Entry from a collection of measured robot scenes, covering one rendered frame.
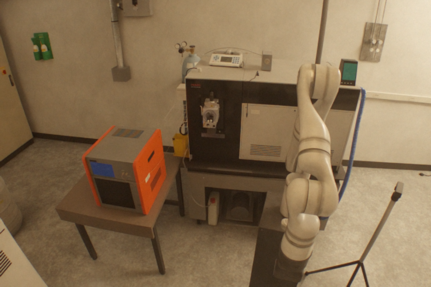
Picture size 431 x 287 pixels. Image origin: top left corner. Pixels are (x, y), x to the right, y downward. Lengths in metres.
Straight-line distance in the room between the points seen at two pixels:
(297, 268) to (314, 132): 0.32
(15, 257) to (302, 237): 0.83
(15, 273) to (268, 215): 0.97
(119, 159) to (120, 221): 0.43
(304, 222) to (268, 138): 1.37
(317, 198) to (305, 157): 0.09
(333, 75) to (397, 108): 2.81
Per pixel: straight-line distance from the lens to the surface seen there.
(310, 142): 0.56
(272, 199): 1.27
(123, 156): 1.55
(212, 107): 1.74
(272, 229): 1.14
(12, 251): 0.97
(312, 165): 0.55
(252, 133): 1.88
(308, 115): 0.60
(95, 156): 1.62
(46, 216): 3.13
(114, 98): 3.50
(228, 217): 2.59
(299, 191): 0.51
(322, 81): 0.67
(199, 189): 2.18
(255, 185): 2.08
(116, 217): 1.79
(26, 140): 4.53
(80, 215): 1.92
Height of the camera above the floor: 1.97
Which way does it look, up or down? 28 degrees down
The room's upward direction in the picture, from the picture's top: straight up
